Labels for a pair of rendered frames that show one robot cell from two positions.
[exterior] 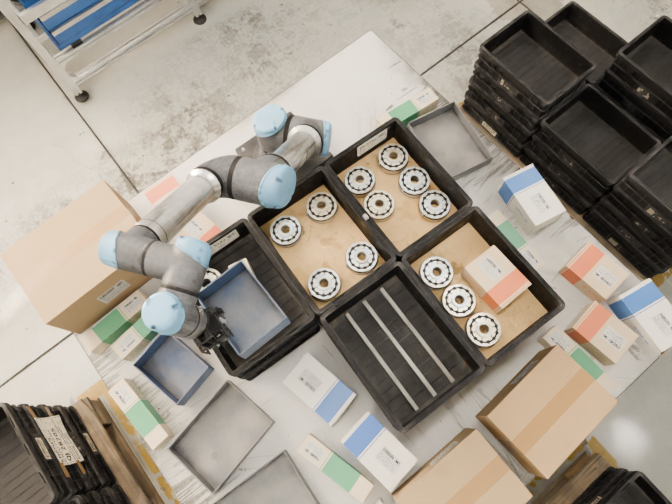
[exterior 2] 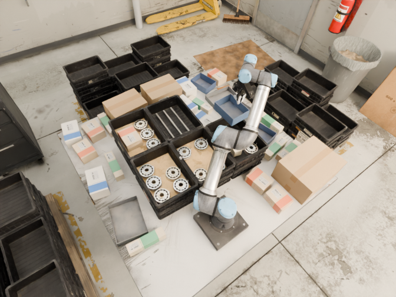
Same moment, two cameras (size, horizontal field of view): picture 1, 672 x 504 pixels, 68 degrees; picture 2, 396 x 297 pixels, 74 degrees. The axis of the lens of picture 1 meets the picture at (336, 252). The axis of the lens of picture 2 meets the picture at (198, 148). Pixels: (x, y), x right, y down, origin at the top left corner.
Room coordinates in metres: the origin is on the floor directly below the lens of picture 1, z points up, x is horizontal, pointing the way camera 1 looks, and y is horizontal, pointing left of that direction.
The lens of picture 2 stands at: (1.57, -0.16, 2.40)
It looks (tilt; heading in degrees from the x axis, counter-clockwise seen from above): 54 degrees down; 171
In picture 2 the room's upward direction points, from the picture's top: 4 degrees clockwise
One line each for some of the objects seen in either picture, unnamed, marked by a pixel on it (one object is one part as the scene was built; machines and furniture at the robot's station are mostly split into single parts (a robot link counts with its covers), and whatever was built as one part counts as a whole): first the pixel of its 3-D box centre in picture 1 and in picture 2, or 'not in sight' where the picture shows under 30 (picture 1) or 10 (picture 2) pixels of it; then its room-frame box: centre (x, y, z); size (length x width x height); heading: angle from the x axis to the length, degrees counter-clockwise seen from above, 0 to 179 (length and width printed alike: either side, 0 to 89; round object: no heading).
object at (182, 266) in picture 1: (180, 264); (248, 73); (0.34, 0.31, 1.43); 0.11 x 0.11 x 0.08; 66
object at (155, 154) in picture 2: (396, 191); (164, 176); (0.68, -0.23, 0.87); 0.40 x 0.30 x 0.11; 27
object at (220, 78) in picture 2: not in sight; (216, 76); (-0.50, 0.31, 0.74); 0.16 x 0.12 x 0.07; 37
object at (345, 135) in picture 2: not in sight; (331, 126); (-0.19, 1.62, 0.26); 0.40 x 0.30 x 0.23; 30
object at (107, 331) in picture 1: (118, 321); (288, 151); (0.43, 0.76, 0.73); 0.24 x 0.06 x 0.06; 125
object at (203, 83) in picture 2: not in sight; (203, 83); (-0.42, 0.17, 0.74); 0.20 x 0.15 x 0.07; 44
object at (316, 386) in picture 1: (320, 389); (204, 122); (0.11, 0.12, 0.75); 0.20 x 0.12 x 0.09; 41
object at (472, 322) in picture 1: (483, 329); (140, 124); (0.19, -0.40, 0.86); 0.10 x 0.10 x 0.01
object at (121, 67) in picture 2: not in sight; (124, 75); (-1.10, -0.70, 0.31); 0.40 x 0.30 x 0.34; 120
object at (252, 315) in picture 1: (243, 309); (231, 109); (0.31, 0.26, 1.11); 0.20 x 0.15 x 0.07; 30
